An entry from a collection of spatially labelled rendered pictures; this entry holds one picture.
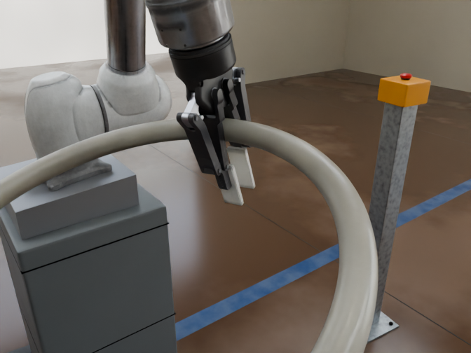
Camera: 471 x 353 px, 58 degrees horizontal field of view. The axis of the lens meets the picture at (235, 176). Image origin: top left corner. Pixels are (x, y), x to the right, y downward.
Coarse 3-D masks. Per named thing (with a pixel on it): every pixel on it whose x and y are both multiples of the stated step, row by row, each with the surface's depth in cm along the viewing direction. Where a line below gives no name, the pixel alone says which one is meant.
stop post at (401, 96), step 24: (384, 96) 148; (408, 96) 141; (384, 120) 153; (408, 120) 149; (384, 144) 155; (408, 144) 153; (384, 168) 157; (384, 192) 160; (384, 216) 162; (384, 240) 168; (384, 264) 174; (384, 288) 181
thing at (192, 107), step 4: (192, 92) 50; (192, 96) 50; (192, 100) 49; (188, 104) 49; (192, 104) 49; (196, 104) 49; (188, 108) 49; (192, 108) 49; (196, 108) 50; (184, 112) 49; (188, 112) 49; (192, 112) 49; (196, 112) 50; (184, 116) 49; (200, 116) 49; (184, 120) 49; (188, 120) 49; (184, 124) 49; (188, 124) 49
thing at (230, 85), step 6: (222, 84) 52; (228, 84) 52; (228, 90) 52; (228, 96) 53; (234, 96) 54; (228, 102) 54; (234, 102) 54; (228, 108) 55; (234, 108) 55; (228, 114) 56; (234, 114) 56
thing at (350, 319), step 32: (128, 128) 58; (160, 128) 58; (224, 128) 54; (256, 128) 52; (64, 160) 57; (288, 160) 48; (320, 160) 43; (0, 192) 53; (320, 192) 42; (352, 192) 39; (352, 224) 36; (352, 256) 33; (352, 288) 30; (352, 320) 29; (320, 352) 27; (352, 352) 27
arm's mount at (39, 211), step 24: (0, 168) 125; (120, 168) 122; (48, 192) 111; (72, 192) 110; (96, 192) 113; (120, 192) 117; (24, 216) 104; (48, 216) 107; (72, 216) 111; (96, 216) 115
